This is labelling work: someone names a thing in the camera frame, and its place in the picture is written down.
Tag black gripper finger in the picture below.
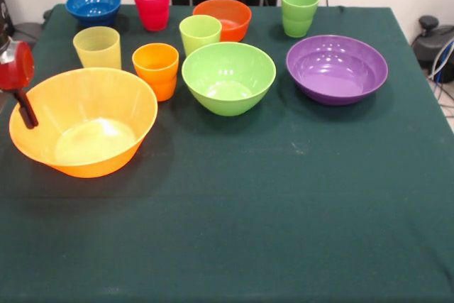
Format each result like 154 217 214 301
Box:
13 90 32 129
16 88 39 128

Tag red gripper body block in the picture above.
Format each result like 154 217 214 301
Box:
0 40 35 92

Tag large orange bowl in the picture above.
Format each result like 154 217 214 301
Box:
8 67 158 179

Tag yellow cup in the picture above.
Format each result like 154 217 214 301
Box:
72 26 122 71

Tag blue bowl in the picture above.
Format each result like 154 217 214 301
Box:
65 0 122 28

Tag orange cup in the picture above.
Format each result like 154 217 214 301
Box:
131 43 179 102

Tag pink cup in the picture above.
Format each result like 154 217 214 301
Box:
132 0 172 32

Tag lime cup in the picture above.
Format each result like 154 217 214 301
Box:
178 14 223 57

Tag green bowl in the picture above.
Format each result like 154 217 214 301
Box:
181 41 277 117

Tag red-orange bowl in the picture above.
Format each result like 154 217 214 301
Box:
192 0 253 43

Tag dark green tablecloth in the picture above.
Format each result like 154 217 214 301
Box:
0 3 454 303

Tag green cup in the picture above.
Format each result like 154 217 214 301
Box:
280 0 321 38

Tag purple bowl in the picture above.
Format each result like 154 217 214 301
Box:
285 34 389 106

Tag tangled floor cables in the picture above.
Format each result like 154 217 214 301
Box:
427 38 454 118

